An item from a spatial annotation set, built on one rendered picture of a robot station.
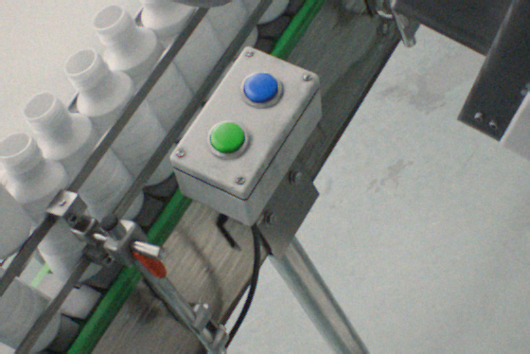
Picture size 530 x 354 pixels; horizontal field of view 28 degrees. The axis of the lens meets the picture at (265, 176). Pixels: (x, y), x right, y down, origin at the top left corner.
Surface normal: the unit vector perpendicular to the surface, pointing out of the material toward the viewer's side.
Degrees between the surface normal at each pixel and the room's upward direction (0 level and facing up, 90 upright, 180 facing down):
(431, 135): 0
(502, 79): 90
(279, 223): 90
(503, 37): 90
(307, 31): 90
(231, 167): 20
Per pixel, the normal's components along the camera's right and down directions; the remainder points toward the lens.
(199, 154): -0.09, -0.50
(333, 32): 0.78, 0.20
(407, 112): -0.38, -0.60
